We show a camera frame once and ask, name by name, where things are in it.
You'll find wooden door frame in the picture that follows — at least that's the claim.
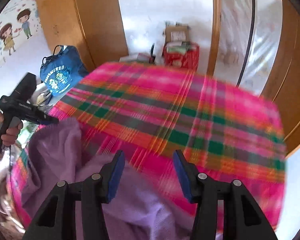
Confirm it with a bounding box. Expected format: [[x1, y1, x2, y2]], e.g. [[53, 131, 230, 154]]
[[206, 0, 222, 77]]

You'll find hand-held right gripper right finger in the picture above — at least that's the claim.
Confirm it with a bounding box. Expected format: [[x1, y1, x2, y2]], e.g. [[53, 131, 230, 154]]
[[172, 149, 278, 240]]

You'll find person's left hand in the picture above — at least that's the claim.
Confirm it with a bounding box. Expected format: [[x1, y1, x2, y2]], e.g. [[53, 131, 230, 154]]
[[0, 112, 23, 147]]

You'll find wooden door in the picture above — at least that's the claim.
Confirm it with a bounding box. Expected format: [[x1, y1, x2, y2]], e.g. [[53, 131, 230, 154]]
[[261, 0, 300, 155]]

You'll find cardboard box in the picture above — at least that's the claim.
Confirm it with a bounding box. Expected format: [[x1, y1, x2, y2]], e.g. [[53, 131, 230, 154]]
[[164, 25, 190, 43]]

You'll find blue tote bag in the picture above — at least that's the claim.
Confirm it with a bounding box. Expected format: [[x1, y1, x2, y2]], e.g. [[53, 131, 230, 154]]
[[39, 45, 89, 97]]

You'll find cartoon wall sticker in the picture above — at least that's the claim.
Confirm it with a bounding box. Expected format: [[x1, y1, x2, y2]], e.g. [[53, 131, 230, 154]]
[[0, 0, 40, 68]]

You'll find clear plastic door curtain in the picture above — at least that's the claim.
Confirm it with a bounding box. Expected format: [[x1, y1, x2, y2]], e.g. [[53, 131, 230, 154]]
[[216, 0, 283, 93]]

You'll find purple sweater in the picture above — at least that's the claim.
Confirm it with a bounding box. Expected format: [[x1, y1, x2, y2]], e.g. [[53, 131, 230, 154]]
[[21, 117, 203, 240]]

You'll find black cable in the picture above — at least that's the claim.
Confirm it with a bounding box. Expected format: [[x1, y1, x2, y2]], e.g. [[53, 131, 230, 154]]
[[7, 145, 13, 174]]

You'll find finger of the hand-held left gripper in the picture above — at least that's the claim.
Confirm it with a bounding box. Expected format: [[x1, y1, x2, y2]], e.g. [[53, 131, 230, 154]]
[[30, 110, 59, 125]]

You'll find red box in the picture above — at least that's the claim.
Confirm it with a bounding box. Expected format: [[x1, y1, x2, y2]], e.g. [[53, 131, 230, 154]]
[[164, 42, 200, 69]]

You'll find pink plaid bed sheet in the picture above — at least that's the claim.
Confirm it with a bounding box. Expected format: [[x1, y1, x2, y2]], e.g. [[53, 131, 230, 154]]
[[7, 61, 288, 233]]

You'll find floral quilt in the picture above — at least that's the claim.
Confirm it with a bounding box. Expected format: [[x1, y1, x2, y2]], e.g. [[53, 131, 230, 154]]
[[0, 155, 24, 230]]

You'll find wooden wardrobe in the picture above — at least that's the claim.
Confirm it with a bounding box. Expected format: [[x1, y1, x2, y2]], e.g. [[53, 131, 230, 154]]
[[35, 0, 129, 73]]

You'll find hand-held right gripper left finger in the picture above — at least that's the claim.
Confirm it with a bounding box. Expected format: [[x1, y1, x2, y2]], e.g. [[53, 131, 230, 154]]
[[22, 150, 126, 240]]

